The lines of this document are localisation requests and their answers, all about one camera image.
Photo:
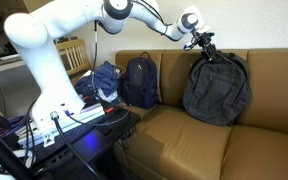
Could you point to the grey backpack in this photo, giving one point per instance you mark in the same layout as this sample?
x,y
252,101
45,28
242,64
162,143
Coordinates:
x,y
217,90

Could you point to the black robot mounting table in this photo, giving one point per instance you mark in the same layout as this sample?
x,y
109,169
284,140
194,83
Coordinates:
x,y
94,140

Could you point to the black tripod pole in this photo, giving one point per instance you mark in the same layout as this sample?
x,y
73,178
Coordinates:
x,y
4,156

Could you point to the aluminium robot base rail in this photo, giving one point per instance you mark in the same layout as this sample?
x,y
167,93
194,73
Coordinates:
x,y
90,113

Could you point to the tan leather sofa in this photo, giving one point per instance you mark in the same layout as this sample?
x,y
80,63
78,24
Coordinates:
x,y
184,143

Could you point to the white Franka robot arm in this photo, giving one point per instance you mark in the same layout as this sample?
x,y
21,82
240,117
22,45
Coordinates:
x,y
50,66

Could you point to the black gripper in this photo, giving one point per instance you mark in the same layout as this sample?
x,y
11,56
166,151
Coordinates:
x,y
202,38

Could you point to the blue clothing pile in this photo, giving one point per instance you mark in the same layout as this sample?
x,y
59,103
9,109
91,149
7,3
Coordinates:
x,y
105,78

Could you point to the light wooden chair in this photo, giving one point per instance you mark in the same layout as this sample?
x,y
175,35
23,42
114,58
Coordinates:
x,y
74,56

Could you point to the dark navy backpack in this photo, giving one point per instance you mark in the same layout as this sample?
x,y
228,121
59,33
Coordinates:
x,y
139,83

